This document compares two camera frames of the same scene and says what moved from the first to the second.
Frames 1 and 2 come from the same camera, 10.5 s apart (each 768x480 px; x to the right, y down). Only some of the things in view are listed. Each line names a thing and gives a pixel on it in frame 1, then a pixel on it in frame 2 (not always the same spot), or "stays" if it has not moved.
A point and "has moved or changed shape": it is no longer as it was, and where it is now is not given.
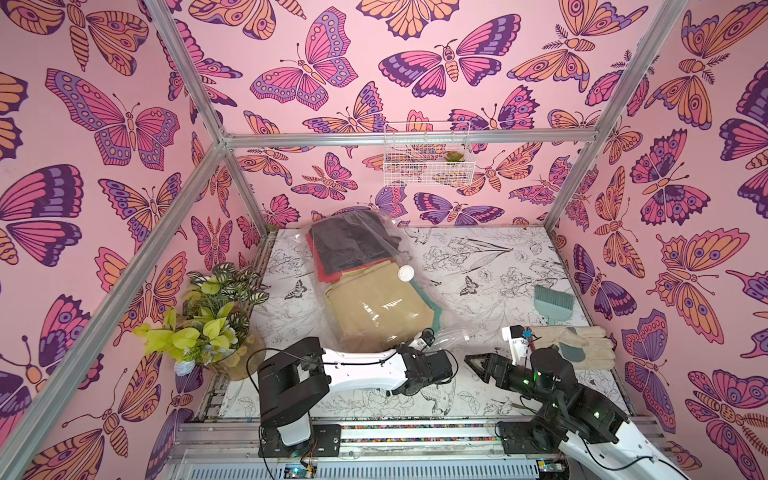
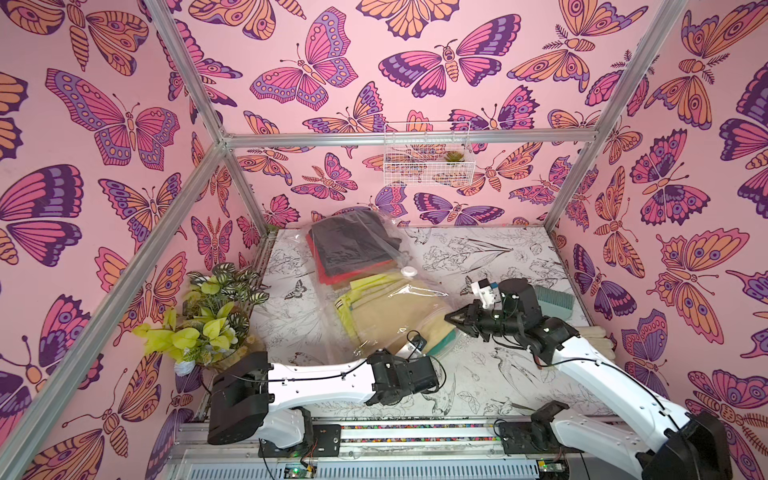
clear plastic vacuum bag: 382,287 has moved or changed shape
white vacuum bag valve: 406,273 stays
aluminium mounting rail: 227,448 stays
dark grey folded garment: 349,238 stays
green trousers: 437,316 to 448,339
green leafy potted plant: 211,326 stays
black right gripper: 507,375 to 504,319
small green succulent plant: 454,156 stays
